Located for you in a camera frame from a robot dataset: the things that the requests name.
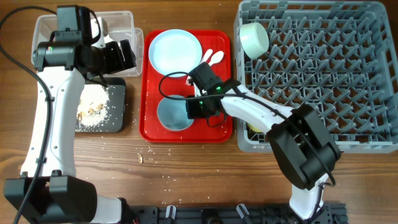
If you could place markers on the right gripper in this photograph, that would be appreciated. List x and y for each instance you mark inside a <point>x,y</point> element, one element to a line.
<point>192,112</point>

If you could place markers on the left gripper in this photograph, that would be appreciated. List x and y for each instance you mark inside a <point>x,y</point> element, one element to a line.
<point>117,64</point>

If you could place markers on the light blue bowl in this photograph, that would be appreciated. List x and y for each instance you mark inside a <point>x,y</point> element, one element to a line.
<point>172,114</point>

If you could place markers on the yellow plastic cup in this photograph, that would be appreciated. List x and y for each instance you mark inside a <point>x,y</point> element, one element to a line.
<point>253,128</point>

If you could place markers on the food scraps and rice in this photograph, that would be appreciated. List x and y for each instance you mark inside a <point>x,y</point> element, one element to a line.
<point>92,108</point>

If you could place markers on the mint green bowl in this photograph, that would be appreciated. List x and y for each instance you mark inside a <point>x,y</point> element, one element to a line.
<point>254,39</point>

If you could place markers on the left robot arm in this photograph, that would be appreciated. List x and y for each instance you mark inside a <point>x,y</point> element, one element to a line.
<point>47,190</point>

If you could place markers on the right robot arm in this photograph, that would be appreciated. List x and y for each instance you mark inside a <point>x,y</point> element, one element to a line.
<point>303,147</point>

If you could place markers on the grey dishwasher rack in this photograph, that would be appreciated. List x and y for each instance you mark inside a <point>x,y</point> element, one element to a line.
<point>336,56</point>

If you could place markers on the clear plastic bin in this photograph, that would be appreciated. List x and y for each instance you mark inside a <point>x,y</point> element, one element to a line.
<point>120,26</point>

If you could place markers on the red serving tray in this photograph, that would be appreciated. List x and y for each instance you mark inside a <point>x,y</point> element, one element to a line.
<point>150,128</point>

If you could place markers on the white plastic spoon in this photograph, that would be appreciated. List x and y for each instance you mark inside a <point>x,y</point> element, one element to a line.
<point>216,58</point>

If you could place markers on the white plastic fork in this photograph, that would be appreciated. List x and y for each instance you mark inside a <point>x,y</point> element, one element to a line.
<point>205,57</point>

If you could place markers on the light blue plate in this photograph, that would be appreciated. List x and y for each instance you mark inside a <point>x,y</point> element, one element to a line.
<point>175,50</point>

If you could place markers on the black plastic tray bin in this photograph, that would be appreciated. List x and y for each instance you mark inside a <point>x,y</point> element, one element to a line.
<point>114,122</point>

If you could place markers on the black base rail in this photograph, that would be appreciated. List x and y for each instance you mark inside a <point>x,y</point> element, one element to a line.
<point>330,213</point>

